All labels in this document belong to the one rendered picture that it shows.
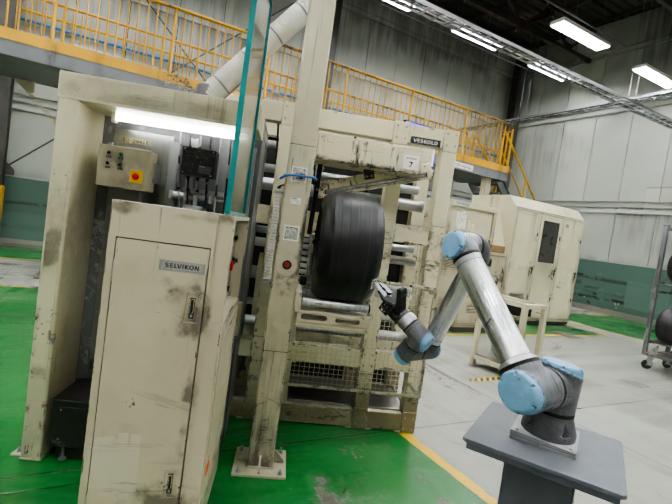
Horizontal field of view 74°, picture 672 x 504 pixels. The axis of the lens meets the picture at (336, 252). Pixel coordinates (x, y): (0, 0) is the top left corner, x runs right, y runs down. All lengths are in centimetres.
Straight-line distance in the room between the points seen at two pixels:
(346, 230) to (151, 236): 87
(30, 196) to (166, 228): 960
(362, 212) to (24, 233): 961
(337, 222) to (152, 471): 121
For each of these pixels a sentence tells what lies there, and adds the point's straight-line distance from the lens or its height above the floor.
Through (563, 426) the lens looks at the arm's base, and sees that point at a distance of 188.
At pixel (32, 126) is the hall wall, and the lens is 1126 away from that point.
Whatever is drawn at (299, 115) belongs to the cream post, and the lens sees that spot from 227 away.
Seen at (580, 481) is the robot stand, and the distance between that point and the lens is 175.
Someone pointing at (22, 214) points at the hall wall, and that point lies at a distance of 1115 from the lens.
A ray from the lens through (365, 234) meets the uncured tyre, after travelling 205.
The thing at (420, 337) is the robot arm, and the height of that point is 85.
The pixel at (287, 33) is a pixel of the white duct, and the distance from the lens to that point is 270.
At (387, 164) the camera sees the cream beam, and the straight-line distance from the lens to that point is 255.
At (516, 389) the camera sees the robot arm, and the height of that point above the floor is 82.
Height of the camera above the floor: 127
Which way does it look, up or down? 3 degrees down
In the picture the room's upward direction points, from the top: 8 degrees clockwise
